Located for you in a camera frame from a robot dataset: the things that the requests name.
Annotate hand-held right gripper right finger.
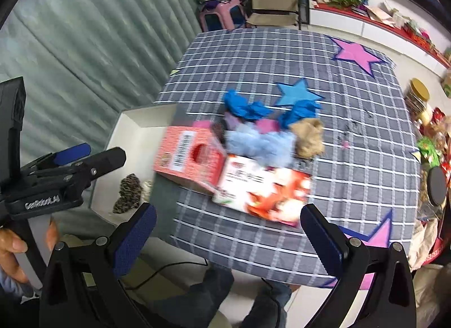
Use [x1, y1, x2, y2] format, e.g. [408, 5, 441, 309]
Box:
[299, 204, 423, 328]

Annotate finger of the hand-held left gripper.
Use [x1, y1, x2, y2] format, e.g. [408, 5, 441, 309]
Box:
[34, 148, 127, 195]
[21, 143, 91, 174]

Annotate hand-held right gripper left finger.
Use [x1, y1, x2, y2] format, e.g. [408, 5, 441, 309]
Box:
[38, 203, 157, 328]

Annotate white box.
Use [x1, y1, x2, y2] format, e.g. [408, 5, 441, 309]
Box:
[90, 104, 184, 226]

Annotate light blue fluffy cloth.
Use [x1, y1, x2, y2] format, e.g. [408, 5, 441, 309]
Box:
[225, 125, 295, 168]

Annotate person's left forearm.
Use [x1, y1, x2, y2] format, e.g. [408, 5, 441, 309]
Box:
[0, 272, 41, 302]

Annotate person's left hand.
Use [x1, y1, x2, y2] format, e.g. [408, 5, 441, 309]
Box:
[0, 221, 61, 284]

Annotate leopard print cloth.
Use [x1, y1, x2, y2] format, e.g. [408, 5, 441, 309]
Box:
[112, 174, 142, 215]

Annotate red printed cardboard box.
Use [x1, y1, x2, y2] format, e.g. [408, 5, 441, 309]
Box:
[152, 125, 313, 227]

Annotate person's dark jeans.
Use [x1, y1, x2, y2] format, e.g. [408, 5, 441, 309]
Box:
[155, 265, 294, 328]

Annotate beige plastic bag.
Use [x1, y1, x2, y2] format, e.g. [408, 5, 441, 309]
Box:
[409, 220, 441, 271]

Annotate beige fuzzy cloth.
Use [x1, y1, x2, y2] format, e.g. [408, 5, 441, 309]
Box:
[291, 118, 325, 159]

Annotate black round disc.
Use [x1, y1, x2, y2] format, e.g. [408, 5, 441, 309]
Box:
[426, 167, 449, 206]

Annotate green snack packet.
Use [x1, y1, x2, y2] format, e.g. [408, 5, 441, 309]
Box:
[417, 138, 442, 170]

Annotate grey checked star blanket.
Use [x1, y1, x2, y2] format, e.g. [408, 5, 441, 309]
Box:
[155, 28, 423, 288]

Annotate gold lid jar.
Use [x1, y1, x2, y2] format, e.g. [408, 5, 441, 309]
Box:
[405, 79, 431, 117]

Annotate pink plastic stool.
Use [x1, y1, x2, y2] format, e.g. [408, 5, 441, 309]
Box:
[199, 0, 247, 32]

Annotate cardboard box on floor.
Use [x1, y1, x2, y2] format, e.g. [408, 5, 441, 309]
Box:
[245, 0, 302, 30]

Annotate pile of assorted goods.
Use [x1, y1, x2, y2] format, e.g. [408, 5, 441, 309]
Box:
[312, 0, 451, 68]

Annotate black cable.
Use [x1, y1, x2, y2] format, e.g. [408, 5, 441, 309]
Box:
[123, 258, 209, 290]

